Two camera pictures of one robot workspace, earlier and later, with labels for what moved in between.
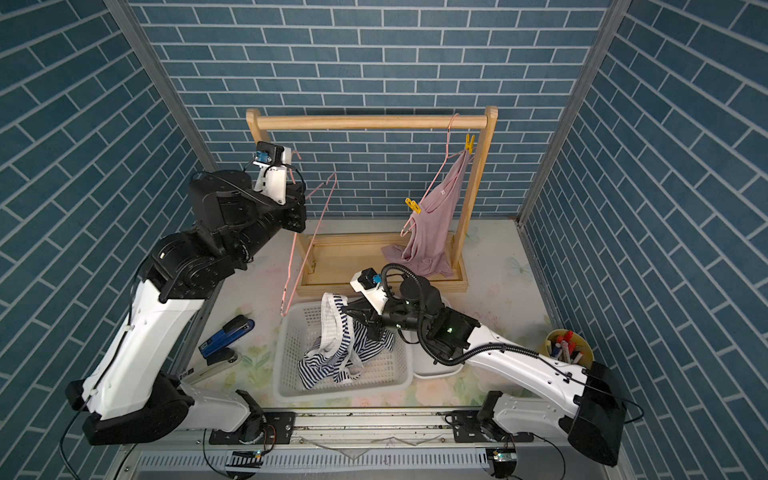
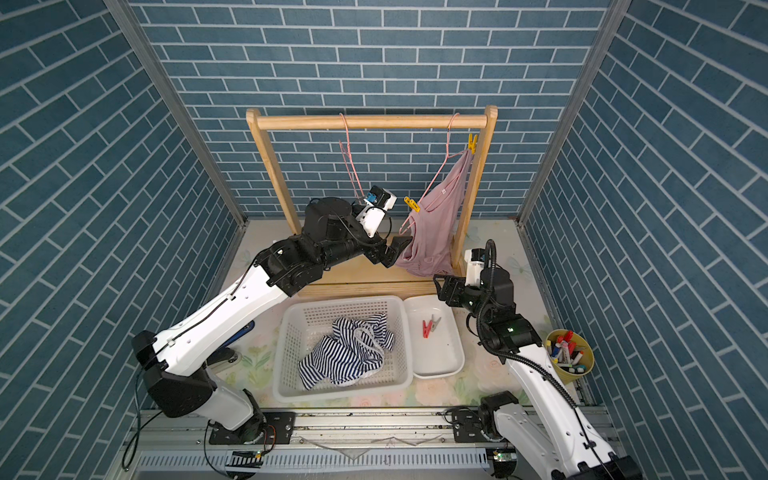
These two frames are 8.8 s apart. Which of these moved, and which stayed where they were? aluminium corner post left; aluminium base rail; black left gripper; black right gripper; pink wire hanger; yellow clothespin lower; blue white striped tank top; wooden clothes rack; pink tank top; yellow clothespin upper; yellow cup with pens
Moved: blue white striped tank top; pink wire hanger; black right gripper; black left gripper
Stayed: aluminium corner post left; aluminium base rail; yellow clothespin lower; yellow cup with pens; pink tank top; wooden clothes rack; yellow clothespin upper
